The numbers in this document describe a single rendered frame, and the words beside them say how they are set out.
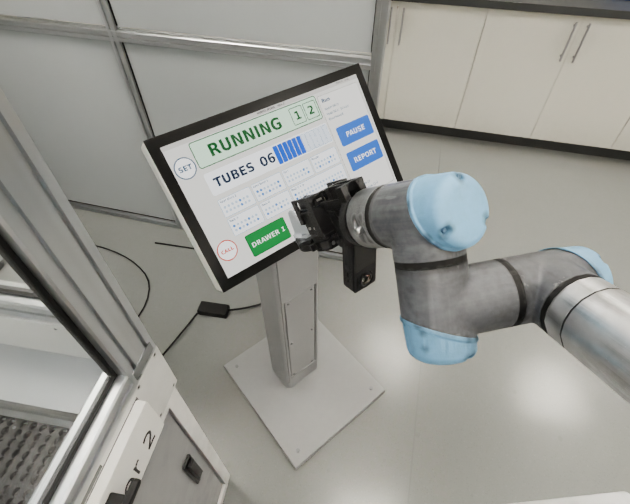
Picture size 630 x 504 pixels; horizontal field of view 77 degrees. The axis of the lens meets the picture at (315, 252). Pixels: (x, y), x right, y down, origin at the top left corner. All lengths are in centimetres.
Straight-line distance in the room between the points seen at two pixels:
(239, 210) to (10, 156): 43
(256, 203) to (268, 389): 102
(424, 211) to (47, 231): 40
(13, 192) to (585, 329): 54
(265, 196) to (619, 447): 164
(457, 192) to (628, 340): 18
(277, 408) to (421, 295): 130
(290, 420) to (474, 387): 76
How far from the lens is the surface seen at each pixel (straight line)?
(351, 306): 192
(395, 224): 41
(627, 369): 40
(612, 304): 43
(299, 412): 165
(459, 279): 42
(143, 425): 78
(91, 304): 60
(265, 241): 81
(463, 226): 39
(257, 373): 172
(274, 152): 84
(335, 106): 94
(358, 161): 94
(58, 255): 54
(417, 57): 287
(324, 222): 54
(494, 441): 178
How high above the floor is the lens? 158
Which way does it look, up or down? 48 degrees down
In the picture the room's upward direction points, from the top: straight up
